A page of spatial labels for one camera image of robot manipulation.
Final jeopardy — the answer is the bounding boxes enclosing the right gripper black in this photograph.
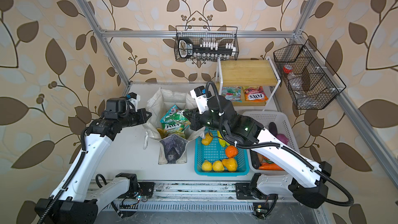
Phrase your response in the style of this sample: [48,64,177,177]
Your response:
[183,106,229,135]

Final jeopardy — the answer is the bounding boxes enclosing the green snack bag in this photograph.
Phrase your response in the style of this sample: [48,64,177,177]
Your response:
[160,105,190,138]

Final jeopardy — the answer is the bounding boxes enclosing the white fabric grocery bag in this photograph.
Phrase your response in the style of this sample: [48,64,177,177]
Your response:
[144,88,205,165]

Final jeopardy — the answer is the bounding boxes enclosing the yellow banana bunch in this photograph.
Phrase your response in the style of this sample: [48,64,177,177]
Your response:
[217,131,230,147]
[157,128,168,139]

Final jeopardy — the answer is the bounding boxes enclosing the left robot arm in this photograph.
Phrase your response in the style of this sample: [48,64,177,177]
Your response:
[35,93,152,224]

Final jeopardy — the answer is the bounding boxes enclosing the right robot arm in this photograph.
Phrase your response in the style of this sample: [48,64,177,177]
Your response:
[184,81,354,208]

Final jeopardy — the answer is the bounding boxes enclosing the teal candy bag lower shelf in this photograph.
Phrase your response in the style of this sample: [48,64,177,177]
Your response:
[221,87,241,102]

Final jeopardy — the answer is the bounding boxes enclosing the red Fox's candy bag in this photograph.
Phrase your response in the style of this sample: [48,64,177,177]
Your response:
[244,86,268,102]

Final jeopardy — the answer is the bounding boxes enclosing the yellow mango fruit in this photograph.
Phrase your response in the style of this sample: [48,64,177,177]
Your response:
[201,132,214,146]

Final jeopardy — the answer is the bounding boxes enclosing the orange fruit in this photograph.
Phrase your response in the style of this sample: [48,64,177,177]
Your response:
[225,145,238,158]

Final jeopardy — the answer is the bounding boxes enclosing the teal plastic basket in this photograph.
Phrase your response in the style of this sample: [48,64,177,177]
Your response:
[194,128,249,177]

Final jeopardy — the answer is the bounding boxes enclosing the yellow pear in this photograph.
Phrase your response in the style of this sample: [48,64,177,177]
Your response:
[222,158,238,172]

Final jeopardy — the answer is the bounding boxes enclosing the purple eggplant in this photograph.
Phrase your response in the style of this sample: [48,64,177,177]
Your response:
[268,122,278,136]

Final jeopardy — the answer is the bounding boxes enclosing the yellow lemon front left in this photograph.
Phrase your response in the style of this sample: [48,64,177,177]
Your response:
[201,160,212,172]

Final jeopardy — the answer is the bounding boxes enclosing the dark green cucumber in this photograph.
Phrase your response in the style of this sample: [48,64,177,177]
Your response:
[250,150,262,170]

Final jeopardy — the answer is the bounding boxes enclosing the black tool set in basket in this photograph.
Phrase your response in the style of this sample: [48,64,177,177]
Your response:
[174,37,239,61]

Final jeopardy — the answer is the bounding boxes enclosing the white plastic basket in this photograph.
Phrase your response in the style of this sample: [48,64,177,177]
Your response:
[243,111,300,176]

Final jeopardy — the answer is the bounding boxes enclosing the purple onion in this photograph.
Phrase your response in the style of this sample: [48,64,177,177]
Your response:
[276,134,289,145]

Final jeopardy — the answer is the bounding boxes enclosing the orange carrot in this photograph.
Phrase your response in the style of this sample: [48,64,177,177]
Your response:
[259,163,284,171]

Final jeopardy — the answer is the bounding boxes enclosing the plastic bottle red cap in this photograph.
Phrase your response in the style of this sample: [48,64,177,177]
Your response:
[283,64,303,90]

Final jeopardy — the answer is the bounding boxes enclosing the white wire shelf rack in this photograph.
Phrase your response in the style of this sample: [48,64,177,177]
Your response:
[215,57,282,111]

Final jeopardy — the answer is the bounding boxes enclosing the black wire basket back wall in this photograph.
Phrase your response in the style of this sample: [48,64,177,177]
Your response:
[173,25,239,62]

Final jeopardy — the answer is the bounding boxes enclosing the black wire basket wall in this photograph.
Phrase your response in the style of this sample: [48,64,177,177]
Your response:
[273,39,346,110]
[173,25,239,62]

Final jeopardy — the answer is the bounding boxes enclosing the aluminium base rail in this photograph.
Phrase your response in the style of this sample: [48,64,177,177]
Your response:
[66,180,324,214]

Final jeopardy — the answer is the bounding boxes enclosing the black wire basket right wall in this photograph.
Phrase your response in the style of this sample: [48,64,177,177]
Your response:
[273,39,346,110]

